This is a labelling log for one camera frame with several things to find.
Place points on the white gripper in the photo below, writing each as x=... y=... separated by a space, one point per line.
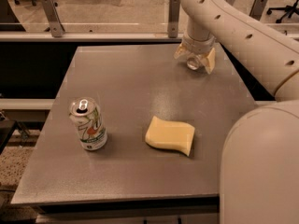
x=197 y=47

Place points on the green soda can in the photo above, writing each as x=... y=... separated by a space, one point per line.
x=194 y=62

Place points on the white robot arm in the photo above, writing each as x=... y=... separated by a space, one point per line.
x=259 y=180

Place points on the white 7up can upright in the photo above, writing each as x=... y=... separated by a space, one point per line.
x=86 y=116

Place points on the yellow sponge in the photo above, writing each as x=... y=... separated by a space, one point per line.
x=170 y=135

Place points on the black office chair right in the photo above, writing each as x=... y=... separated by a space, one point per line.
x=288 y=11

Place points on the dark object at left edge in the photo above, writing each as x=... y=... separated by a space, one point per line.
x=7 y=127

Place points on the middle metal railing bracket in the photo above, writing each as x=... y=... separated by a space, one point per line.
x=173 y=17

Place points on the metal railing bracket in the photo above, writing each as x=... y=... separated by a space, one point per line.
x=56 y=28
x=257 y=9
x=173 y=17

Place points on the right metal railing bracket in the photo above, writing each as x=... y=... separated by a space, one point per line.
x=257 y=9

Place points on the left metal railing bracket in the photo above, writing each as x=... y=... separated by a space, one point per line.
x=56 y=28

